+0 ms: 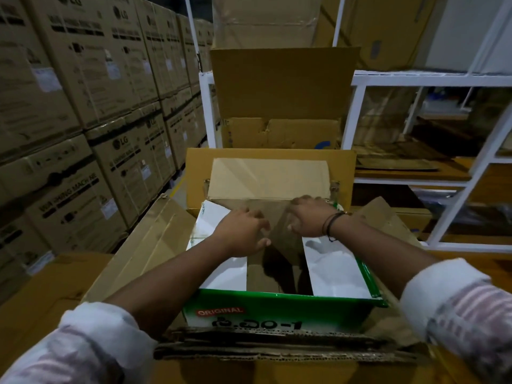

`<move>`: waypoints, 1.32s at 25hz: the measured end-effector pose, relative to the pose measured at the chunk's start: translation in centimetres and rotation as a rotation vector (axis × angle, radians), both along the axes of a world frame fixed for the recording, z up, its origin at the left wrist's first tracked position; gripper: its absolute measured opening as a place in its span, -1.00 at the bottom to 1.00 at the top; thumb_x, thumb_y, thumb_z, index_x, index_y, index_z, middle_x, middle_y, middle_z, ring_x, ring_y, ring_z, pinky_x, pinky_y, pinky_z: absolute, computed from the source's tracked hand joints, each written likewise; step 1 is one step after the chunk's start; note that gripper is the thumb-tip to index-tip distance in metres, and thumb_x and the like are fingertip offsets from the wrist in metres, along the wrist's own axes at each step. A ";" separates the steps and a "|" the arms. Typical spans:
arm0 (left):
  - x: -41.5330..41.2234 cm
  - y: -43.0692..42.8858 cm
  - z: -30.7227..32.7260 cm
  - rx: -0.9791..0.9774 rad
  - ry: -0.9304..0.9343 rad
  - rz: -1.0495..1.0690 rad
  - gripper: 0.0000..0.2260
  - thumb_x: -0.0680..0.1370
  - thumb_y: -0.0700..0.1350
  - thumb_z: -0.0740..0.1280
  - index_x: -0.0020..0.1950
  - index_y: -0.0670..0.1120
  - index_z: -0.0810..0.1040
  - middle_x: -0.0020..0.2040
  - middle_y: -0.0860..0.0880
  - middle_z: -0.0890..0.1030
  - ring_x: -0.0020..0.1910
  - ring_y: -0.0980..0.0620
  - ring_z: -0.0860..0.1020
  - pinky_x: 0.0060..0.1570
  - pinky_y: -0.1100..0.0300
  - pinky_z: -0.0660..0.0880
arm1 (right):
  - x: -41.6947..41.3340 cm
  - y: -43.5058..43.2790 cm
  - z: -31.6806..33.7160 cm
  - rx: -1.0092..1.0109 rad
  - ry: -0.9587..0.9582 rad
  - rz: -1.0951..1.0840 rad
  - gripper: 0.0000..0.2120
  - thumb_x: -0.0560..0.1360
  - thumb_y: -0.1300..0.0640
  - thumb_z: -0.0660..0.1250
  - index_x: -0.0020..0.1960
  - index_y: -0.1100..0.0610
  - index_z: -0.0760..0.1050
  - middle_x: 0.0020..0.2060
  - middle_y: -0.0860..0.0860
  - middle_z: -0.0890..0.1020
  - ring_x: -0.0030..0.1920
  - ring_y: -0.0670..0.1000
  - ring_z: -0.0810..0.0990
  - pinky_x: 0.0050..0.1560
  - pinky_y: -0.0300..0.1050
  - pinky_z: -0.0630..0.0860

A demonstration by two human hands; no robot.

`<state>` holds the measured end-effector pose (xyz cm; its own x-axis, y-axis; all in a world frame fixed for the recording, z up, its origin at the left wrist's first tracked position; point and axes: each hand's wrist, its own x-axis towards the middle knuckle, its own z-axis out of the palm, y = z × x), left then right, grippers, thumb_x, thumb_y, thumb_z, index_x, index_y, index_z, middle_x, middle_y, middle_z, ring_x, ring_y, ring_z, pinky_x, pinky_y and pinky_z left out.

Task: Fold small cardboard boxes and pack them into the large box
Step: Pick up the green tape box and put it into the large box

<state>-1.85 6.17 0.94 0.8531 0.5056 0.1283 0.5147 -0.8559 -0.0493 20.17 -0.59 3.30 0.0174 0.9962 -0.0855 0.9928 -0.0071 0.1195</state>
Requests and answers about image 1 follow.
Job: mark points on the person's left hand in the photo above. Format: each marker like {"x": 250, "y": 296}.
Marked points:
{"x": 240, "y": 231}

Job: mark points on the person's right hand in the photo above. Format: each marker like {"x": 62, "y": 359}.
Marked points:
{"x": 310, "y": 217}

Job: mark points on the large yellow cardboard box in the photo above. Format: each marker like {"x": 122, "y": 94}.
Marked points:
{"x": 200, "y": 167}

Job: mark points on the green white tape box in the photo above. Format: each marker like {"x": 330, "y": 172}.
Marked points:
{"x": 280, "y": 311}

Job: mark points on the dull brown small cardboard box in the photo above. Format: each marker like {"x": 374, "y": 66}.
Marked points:
{"x": 148, "y": 243}

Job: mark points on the Flipkart box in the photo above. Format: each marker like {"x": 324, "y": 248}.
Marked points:
{"x": 284, "y": 79}

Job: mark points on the taped brown cardboard box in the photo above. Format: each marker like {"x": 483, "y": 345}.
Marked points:
{"x": 264, "y": 19}

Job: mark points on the tall blue print cardboard box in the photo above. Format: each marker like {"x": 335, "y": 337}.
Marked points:
{"x": 384, "y": 27}

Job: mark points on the large white box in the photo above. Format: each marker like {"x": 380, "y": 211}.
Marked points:
{"x": 452, "y": 35}

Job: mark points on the white metal shelf rack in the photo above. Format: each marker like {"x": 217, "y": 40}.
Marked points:
{"x": 352, "y": 115}

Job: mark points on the clear plastic sheet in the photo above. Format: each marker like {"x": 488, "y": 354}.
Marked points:
{"x": 384, "y": 115}

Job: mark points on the stack of printed brown cartons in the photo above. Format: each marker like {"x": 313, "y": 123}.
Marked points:
{"x": 80, "y": 107}

